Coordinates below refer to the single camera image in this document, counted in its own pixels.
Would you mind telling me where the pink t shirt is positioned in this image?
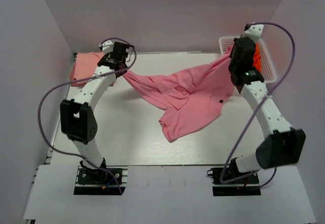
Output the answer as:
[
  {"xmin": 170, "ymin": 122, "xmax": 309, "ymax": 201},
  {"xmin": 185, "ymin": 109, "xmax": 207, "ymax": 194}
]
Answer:
[{"xmin": 123, "ymin": 54, "xmax": 234, "ymax": 142}]

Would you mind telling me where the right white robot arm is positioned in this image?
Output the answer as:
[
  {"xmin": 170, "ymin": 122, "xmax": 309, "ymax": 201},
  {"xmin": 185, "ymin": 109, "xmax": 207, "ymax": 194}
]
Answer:
[{"xmin": 225, "ymin": 37, "xmax": 306, "ymax": 181}]

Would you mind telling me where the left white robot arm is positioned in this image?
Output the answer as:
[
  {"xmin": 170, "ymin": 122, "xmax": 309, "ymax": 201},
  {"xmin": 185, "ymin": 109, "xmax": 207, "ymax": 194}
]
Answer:
[{"xmin": 60, "ymin": 40, "xmax": 135, "ymax": 169}]

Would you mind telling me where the orange t shirt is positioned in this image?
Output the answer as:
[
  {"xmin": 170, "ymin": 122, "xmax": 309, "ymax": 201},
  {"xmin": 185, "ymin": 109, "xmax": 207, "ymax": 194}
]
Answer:
[{"xmin": 253, "ymin": 43, "xmax": 262, "ymax": 73}]

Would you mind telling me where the folded salmon t shirt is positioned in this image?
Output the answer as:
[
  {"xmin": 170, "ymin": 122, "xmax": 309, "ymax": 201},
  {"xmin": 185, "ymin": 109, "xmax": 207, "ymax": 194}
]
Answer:
[{"xmin": 70, "ymin": 52, "xmax": 104, "ymax": 87}]

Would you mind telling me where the white plastic basket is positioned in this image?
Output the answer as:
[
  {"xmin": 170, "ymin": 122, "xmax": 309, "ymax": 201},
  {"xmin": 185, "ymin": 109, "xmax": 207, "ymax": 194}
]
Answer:
[{"xmin": 219, "ymin": 36, "xmax": 277, "ymax": 83}]

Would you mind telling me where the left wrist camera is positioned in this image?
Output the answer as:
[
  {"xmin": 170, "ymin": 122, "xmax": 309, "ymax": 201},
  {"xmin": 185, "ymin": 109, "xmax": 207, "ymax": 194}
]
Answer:
[{"xmin": 99, "ymin": 40, "xmax": 114, "ymax": 54}]

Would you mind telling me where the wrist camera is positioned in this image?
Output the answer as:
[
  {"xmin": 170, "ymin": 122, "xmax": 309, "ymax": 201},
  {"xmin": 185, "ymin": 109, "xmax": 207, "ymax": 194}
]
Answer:
[
  {"xmin": 242, "ymin": 23, "xmax": 264, "ymax": 43},
  {"xmin": 99, "ymin": 40, "xmax": 114, "ymax": 54}
]

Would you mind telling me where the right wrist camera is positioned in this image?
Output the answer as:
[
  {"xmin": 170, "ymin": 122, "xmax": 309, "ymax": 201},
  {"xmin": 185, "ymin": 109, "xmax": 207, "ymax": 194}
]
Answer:
[{"xmin": 242, "ymin": 23, "xmax": 264, "ymax": 43}]

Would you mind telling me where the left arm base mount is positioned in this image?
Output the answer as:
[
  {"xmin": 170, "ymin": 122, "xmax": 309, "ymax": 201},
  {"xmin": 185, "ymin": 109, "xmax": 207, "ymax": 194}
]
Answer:
[{"xmin": 74, "ymin": 161, "xmax": 128, "ymax": 196}]

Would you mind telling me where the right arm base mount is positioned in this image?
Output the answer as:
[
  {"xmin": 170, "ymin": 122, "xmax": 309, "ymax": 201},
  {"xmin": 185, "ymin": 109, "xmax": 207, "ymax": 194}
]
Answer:
[{"xmin": 206, "ymin": 159, "xmax": 261, "ymax": 197}]

